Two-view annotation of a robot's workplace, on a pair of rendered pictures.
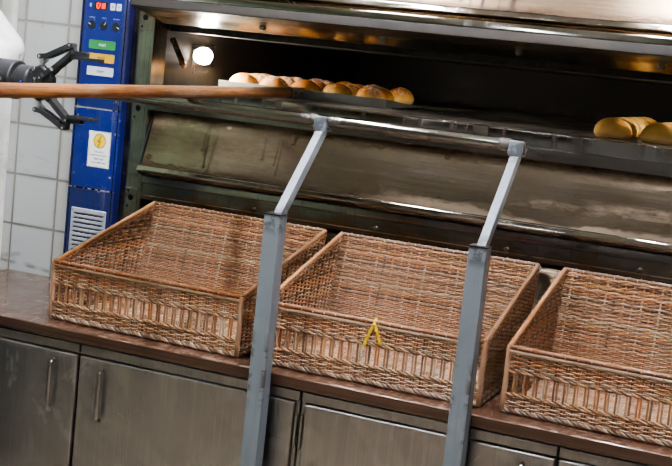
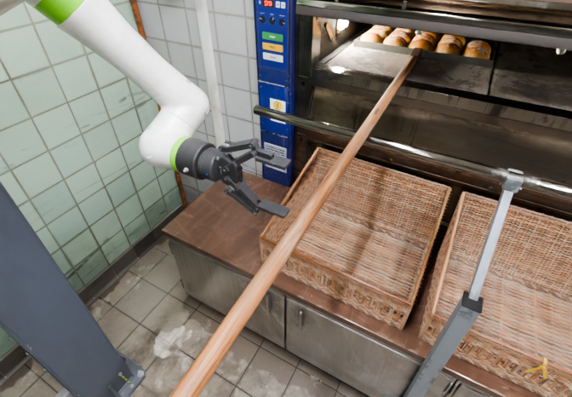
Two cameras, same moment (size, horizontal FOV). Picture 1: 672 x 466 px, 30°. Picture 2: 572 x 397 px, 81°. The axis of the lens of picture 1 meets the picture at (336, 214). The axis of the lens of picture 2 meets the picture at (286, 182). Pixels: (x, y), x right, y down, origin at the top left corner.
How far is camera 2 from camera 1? 2.41 m
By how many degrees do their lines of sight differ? 33
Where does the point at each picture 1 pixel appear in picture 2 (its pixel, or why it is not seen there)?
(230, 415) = (396, 363)
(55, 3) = not seen: outside the picture
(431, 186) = (557, 171)
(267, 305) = (448, 353)
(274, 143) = (411, 117)
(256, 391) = (426, 382)
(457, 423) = not seen: outside the picture
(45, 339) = not seen: hidden behind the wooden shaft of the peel
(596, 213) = not seen: outside the picture
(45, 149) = (243, 103)
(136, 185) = (304, 133)
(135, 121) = (301, 92)
